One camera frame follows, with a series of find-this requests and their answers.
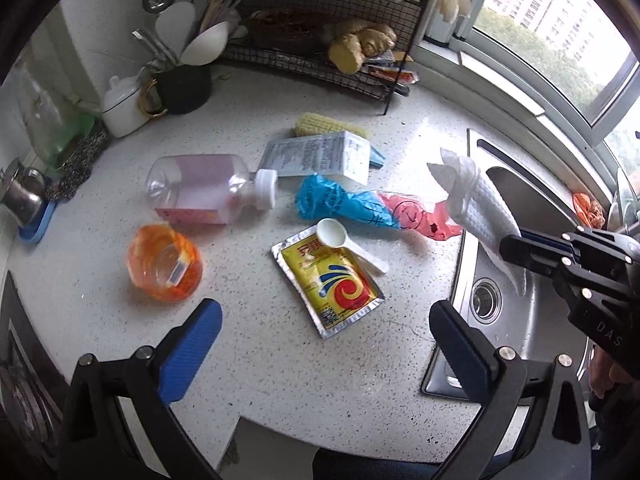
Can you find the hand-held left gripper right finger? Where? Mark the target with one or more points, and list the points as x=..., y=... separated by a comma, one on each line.
x=462, y=350

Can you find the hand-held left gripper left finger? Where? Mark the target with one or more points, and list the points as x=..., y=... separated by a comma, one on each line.
x=190, y=350

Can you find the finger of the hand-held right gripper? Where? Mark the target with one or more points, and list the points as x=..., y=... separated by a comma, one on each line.
x=600, y=245
x=535, y=255

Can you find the white cloth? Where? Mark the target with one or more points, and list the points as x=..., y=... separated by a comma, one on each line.
x=475, y=205

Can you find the yellow yeast packet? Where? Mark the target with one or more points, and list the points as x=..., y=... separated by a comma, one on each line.
x=325, y=290

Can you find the clear plastic bottle pink label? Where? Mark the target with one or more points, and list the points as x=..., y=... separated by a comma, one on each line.
x=200, y=187

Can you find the person's right hand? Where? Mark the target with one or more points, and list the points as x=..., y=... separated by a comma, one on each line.
x=607, y=380

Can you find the orange mesh scrubber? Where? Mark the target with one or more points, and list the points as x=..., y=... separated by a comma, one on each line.
x=589, y=210

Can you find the stainless steel sink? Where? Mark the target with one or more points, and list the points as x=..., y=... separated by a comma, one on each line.
x=530, y=320

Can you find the orange plastic cup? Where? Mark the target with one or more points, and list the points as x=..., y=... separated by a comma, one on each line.
x=165, y=265

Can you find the black gas stove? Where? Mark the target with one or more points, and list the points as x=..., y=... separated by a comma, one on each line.
x=25, y=385

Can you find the white measuring scoop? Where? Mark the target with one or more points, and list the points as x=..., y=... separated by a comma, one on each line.
x=332, y=232

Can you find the small blue packet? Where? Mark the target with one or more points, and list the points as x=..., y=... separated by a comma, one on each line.
x=377, y=157

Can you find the blue pink plastic wrapper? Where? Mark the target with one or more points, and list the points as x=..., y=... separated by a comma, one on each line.
x=340, y=202

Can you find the blue saucer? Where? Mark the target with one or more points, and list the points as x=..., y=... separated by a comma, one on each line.
x=40, y=225

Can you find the steel wool scrubber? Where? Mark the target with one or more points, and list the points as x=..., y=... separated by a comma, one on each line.
x=82, y=170

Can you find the steel teapot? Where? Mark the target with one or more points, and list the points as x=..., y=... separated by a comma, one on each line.
x=22, y=197

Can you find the small seasoning packets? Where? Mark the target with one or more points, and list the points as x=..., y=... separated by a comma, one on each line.
x=392, y=72

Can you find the green plastic dish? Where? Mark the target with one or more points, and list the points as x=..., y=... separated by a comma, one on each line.
x=75, y=135

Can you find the white lidded jar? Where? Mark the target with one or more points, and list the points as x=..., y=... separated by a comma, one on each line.
x=122, y=107

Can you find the yellow corn cob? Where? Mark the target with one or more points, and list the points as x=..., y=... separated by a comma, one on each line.
x=320, y=124

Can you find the dark mug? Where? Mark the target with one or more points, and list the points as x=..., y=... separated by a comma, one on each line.
x=185, y=90

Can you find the ginger root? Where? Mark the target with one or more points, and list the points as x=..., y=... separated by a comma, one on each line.
x=360, y=42

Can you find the glass carafe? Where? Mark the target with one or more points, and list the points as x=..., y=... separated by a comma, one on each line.
x=35, y=105

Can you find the metal utensils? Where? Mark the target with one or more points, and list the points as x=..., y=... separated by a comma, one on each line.
x=155, y=50

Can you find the white plastic spoon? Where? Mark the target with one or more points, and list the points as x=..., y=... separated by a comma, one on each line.
x=205, y=45

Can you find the white rice paddle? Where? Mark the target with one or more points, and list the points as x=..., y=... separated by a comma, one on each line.
x=175, y=25

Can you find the dried red chilies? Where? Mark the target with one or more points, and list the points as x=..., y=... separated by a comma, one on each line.
x=285, y=25

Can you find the window frame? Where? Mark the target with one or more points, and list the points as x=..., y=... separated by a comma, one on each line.
x=500, y=65

